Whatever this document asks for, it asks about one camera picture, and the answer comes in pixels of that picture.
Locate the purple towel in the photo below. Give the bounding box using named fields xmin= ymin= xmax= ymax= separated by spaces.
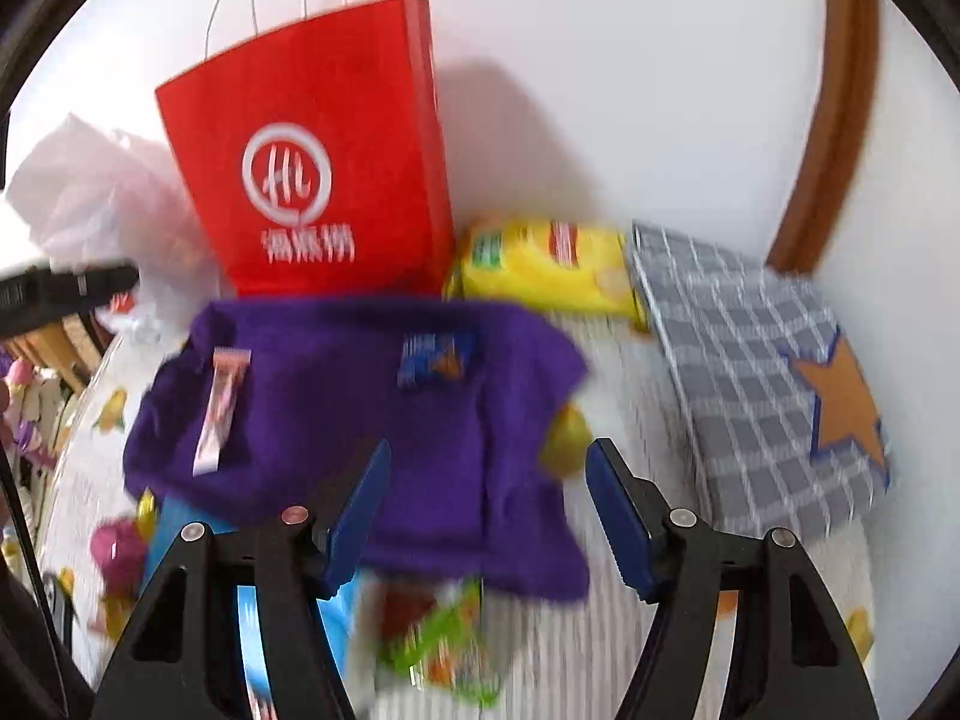
xmin=124 ymin=299 xmax=589 ymax=603

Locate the blue tissue pack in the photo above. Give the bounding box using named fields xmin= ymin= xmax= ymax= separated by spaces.
xmin=142 ymin=496 xmax=359 ymax=718

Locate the white Miniso plastic bag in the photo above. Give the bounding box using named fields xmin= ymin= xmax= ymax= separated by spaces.
xmin=7 ymin=115 xmax=224 ymax=333

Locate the red paper shopping bag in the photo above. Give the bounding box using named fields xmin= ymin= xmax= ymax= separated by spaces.
xmin=156 ymin=0 xmax=455 ymax=298

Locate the brown wooden door frame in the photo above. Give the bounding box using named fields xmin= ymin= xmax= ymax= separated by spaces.
xmin=766 ymin=0 xmax=880 ymax=275

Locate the pink striped candy packet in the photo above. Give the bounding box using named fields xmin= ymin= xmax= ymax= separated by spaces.
xmin=192 ymin=348 xmax=252 ymax=476

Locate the blue cookie snack packet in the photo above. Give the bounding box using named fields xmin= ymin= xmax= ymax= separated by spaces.
xmin=397 ymin=330 xmax=478 ymax=390

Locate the grey checked star cushion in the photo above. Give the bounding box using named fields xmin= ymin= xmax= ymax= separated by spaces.
xmin=628 ymin=223 xmax=890 ymax=541

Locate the yellow potato chips bag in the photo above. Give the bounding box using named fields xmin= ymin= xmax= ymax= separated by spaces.
xmin=443 ymin=220 xmax=647 ymax=332

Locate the green orange snack packet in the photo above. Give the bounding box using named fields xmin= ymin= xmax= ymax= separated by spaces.
xmin=373 ymin=578 xmax=501 ymax=709

